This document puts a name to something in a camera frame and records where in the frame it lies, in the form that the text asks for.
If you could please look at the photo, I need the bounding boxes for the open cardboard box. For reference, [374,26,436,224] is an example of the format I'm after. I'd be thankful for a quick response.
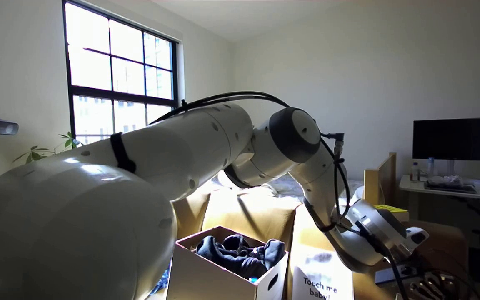
[166,224,289,300]

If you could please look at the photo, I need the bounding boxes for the white bedding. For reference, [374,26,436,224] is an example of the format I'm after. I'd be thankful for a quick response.
[216,169,366,206]

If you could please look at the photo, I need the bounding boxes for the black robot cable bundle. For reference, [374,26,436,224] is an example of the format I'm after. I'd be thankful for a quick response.
[108,91,411,300]

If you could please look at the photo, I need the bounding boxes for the light wooden bed frame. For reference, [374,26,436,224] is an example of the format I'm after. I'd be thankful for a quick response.
[163,152,399,247]

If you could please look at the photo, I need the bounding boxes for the green houseplant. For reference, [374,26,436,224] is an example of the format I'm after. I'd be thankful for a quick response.
[11,132,83,167]

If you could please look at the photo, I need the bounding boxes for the blue patterned cloth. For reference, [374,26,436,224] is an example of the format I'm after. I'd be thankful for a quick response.
[148,257,174,300]

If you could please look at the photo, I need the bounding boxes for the yellow book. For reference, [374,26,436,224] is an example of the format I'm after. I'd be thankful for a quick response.
[374,204,411,224]

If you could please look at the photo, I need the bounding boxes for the black keyboard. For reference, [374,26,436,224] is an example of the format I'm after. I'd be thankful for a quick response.
[423,176,478,196]

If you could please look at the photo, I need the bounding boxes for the dark blue clothes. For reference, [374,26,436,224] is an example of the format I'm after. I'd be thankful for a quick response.
[194,232,286,282]

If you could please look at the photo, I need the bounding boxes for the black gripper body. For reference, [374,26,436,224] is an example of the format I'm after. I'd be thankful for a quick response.
[403,271,459,300]

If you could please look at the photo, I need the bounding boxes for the black monitor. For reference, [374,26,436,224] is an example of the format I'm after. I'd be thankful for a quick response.
[411,116,480,164]

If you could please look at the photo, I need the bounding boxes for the large tan box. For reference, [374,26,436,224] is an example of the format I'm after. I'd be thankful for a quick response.
[291,202,469,300]

